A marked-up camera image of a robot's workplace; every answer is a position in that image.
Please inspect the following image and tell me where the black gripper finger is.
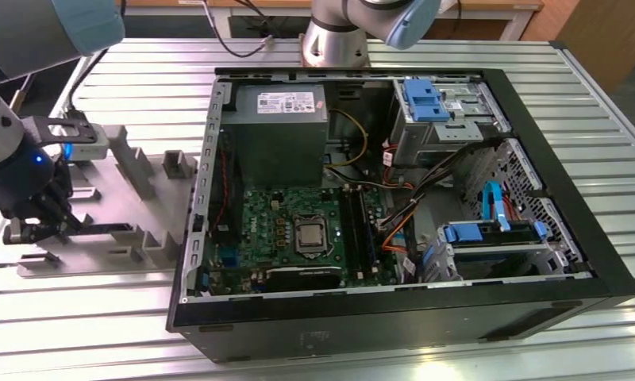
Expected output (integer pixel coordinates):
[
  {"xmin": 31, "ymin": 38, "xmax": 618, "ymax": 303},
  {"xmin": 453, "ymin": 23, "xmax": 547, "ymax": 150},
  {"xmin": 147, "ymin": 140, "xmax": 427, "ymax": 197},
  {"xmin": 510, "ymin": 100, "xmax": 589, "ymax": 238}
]
[
  {"xmin": 52, "ymin": 156, "xmax": 85, "ymax": 235},
  {"xmin": 24, "ymin": 219, "xmax": 80, "ymax": 244}
]

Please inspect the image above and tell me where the grey plastic parts rack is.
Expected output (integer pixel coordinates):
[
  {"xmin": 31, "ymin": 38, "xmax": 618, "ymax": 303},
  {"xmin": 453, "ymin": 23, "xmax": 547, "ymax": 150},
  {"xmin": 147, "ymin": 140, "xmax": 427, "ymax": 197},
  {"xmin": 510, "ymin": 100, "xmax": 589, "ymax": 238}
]
[{"xmin": 15, "ymin": 125, "xmax": 200, "ymax": 279}]

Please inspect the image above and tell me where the green motherboard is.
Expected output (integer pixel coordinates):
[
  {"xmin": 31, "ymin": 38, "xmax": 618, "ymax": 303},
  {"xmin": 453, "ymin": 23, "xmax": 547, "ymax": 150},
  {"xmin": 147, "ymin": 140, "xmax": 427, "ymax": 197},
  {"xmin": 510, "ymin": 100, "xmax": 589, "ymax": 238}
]
[{"xmin": 206, "ymin": 184, "xmax": 403, "ymax": 297}]

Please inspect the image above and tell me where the grey power supply unit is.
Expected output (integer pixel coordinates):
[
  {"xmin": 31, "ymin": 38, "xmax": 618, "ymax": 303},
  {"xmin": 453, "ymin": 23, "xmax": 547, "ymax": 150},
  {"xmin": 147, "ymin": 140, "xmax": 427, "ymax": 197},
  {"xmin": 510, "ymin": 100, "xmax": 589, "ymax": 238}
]
[{"xmin": 220, "ymin": 81, "xmax": 330, "ymax": 187}]

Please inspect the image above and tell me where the silver CPU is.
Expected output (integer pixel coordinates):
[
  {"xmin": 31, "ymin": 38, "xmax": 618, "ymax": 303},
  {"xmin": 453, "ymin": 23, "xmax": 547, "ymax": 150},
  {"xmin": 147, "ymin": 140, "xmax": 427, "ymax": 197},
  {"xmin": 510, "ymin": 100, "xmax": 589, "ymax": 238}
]
[{"xmin": 295, "ymin": 217, "xmax": 330, "ymax": 253}]

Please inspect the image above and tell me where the black graphics card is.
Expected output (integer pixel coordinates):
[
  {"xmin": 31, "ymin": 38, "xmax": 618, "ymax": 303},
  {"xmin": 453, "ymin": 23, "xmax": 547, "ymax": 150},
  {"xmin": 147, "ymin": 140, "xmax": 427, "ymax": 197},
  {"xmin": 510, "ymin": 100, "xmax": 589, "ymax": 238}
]
[{"xmin": 264, "ymin": 264, "xmax": 346, "ymax": 293}]

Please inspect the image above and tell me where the black open PC case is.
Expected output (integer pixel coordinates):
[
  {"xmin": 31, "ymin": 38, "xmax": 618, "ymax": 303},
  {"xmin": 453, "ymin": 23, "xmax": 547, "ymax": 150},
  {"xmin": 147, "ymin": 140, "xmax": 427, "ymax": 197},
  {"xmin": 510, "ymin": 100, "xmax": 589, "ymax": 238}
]
[{"xmin": 167, "ymin": 67, "xmax": 635, "ymax": 364}]

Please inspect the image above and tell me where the blue plastic drive carrier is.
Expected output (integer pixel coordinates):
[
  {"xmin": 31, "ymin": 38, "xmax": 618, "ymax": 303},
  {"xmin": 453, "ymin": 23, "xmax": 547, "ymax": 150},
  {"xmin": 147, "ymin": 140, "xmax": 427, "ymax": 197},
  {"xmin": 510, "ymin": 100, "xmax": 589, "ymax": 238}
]
[{"xmin": 402, "ymin": 79, "xmax": 453, "ymax": 122}]

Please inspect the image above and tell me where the silver metal drive cage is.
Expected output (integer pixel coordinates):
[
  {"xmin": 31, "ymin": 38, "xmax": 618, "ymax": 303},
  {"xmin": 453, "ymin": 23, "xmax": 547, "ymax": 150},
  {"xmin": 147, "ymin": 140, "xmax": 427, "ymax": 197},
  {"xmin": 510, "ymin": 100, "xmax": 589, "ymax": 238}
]
[{"xmin": 391, "ymin": 77, "xmax": 513, "ymax": 167}]

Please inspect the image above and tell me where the hard disk in blue carrier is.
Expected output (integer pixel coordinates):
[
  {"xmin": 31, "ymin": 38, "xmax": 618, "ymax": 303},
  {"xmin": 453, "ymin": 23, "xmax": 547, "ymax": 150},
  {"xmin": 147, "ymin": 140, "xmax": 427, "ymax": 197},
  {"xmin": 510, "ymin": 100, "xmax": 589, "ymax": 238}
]
[{"xmin": 442, "ymin": 220, "xmax": 551, "ymax": 255}]

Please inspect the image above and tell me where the brown wooden cabinet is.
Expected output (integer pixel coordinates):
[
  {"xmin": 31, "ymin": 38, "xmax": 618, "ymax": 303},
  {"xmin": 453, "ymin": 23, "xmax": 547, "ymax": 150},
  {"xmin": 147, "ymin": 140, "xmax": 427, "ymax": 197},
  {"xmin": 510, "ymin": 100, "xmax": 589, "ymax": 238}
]
[{"xmin": 529, "ymin": 0, "xmax": 635, "ymax": 94}]

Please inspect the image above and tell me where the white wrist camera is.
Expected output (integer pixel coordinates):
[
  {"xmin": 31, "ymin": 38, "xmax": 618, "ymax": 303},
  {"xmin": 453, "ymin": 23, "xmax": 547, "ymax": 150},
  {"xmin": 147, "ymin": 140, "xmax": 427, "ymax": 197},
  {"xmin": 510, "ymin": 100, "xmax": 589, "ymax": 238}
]
[{"xmin": 65, "ymin": 121, "xmax": 111, "ymax": 162}]

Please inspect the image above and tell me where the black camera cable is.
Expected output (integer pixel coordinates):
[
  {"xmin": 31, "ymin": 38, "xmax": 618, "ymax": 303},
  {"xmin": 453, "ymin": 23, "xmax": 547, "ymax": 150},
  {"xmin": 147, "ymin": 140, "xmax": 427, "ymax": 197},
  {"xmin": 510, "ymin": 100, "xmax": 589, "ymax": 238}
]
[{"xmin": 64, "ymin": 48, "xmax": 111, "ymax": 119}]

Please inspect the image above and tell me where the thin red wire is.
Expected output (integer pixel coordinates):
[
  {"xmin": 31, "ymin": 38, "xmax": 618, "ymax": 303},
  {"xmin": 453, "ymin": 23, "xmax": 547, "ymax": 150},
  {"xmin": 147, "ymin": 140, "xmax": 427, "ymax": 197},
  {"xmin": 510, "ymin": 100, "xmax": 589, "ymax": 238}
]
[{"xmin": 216, "ymin": 152, "xmax": 234, "ymax": 229}]

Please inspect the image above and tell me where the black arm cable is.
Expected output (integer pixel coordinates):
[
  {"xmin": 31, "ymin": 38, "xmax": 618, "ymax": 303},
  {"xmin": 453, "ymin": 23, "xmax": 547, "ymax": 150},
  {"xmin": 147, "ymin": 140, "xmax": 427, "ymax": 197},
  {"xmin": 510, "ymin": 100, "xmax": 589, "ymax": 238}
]
[{"xmin": 200, "ymin": 0, "xmax": 276, "ymax": 58}]

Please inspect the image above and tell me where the yellow wire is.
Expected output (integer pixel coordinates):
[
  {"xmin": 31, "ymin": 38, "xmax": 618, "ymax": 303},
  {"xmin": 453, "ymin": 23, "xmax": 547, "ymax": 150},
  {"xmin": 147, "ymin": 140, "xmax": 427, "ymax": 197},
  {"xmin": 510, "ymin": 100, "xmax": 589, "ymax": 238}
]
[{"xmin": 327, "ymin": 109, "xmax": 370, "ymax": 167}]

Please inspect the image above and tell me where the orange wire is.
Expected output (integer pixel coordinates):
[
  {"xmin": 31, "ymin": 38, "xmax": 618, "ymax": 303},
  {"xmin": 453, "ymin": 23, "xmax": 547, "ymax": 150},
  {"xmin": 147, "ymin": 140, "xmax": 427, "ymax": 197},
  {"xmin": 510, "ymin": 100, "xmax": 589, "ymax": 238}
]
[{"xmin": 382, "ymin": 214, "xmax": 419, "ymax": 253}]

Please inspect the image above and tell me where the black wire bundle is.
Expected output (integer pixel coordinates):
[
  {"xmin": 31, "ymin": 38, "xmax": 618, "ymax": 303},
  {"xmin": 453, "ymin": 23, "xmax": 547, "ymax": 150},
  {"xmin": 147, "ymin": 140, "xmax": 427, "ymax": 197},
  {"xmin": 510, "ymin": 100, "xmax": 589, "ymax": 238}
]
[{"xmin": 378, "ymin": 137, "xmax": 510, "ymax": 231}]

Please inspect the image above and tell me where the blue flat data cable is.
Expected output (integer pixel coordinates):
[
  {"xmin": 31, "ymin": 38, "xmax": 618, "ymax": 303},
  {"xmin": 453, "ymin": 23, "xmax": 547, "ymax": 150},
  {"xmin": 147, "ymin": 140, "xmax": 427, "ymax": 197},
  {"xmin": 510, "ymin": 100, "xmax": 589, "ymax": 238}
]
[{"xmin": 481, "ymin": 180, "xmax": 513, "ymax": 233}]

